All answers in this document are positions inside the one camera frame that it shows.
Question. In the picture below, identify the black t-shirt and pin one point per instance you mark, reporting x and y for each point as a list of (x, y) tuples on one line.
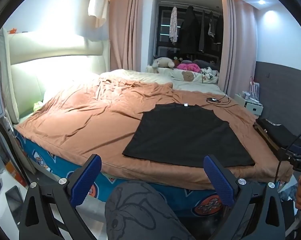
[(185, 135)]

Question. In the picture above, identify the dark hanging clothes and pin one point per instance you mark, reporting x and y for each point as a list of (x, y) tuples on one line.
[(213, 40)]

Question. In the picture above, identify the white plush toy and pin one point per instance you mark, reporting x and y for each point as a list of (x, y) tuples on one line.
[(163, 62)]

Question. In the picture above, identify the small orange item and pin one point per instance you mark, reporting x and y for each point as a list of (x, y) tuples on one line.
[(13, 30)]

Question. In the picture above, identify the pink curtain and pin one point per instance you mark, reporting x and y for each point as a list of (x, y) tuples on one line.
[(238, 42), (125, 30)]

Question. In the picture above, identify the small black device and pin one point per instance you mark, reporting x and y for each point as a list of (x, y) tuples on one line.
[(212, 100)]

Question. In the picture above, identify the dark grey cushion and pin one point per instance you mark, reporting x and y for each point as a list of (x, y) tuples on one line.
[(205, 63)]

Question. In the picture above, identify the brown blanket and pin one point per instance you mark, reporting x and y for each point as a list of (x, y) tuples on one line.
[(90, 125)]

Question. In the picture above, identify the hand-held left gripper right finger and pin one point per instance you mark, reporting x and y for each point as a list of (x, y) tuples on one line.
[(219, 180)]

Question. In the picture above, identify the cream padded headboard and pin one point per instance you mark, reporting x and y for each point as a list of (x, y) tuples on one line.
[(53, 62)]

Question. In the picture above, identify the dark flat tablet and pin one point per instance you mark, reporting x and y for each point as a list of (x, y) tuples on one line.
[(14, 200)]

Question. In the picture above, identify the black hanging coat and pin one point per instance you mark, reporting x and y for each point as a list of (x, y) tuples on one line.
[(189, 30)]

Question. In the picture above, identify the pink fluffy cloth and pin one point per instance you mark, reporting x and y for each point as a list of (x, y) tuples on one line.
[(188, 67)]

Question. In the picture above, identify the brown plush toy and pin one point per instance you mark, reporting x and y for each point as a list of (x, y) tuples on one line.
[(176, 61)]

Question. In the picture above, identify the black and white printed cloth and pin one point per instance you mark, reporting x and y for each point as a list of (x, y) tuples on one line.
[(209, 74)]

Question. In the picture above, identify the small green item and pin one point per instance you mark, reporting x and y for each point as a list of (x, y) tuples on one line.
[(38, 105)]

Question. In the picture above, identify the ceiling light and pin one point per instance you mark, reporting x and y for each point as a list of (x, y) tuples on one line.
[(261, 2)]

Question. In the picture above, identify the white hanging garment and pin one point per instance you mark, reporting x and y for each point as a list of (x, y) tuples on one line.
[(99, 5)]

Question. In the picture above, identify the person's grey patterned pants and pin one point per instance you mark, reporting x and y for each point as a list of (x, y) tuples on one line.
[(135, 212)]

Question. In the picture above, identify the floral hanging garment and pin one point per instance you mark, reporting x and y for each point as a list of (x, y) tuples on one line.
[(173, 25)]

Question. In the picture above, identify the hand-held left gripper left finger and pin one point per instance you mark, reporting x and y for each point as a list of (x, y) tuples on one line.
[(86, 180)]

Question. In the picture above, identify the white nightstand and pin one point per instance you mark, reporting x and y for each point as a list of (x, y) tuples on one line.
[(253, 108)]

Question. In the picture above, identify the orange box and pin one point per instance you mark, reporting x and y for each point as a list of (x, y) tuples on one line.
[(13, 170)]

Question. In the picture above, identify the stack of black clothes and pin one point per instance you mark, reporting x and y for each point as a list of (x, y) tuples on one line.
[(275, 131)]

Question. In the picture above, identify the cream quilt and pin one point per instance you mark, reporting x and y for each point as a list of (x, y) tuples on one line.
[(140, 76)]

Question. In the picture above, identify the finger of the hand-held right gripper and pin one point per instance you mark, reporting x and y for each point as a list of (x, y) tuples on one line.
[(284, 153)]

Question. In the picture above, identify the blue patterned bed sheet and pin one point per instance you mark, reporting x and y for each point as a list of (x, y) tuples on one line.
[(55, 162)]

